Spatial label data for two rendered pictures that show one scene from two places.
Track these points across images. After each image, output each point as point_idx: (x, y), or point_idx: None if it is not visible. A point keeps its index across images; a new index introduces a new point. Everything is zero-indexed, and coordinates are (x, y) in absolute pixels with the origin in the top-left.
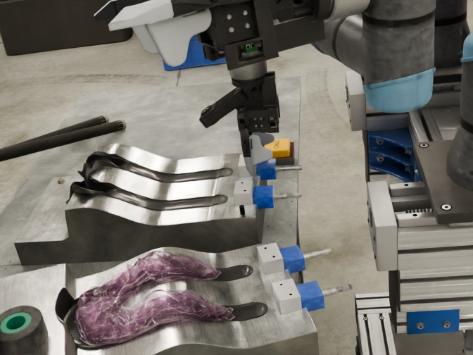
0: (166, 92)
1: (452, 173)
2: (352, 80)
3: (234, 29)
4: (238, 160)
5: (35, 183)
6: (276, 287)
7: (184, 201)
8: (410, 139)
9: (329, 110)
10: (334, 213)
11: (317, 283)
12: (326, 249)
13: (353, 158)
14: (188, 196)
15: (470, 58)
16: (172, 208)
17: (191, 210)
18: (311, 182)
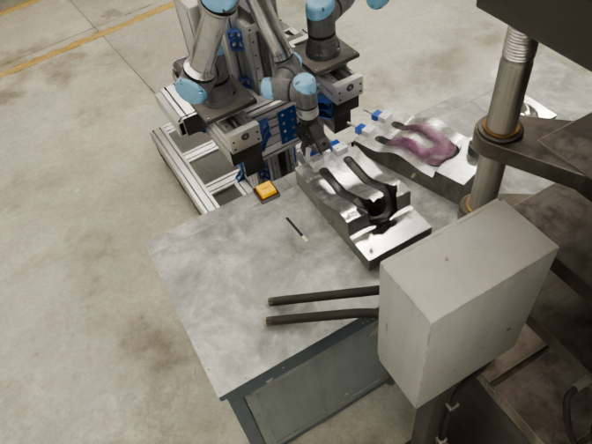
0: (195, 318)
1: (336, 54)
2: (240, 129)
3: None
4: (309, 171)
5: (365, 300)
6: (386, 116)
7: (356, 173)
8: (260, 121)
9: None
10: (107, 374)
11: (373, 113)
12: (349, 122)
13: (11, 404)
14: (351, 173)
15: (332, 9)
16: (363, 175)
17: (361, 165)
18: (61, 419)
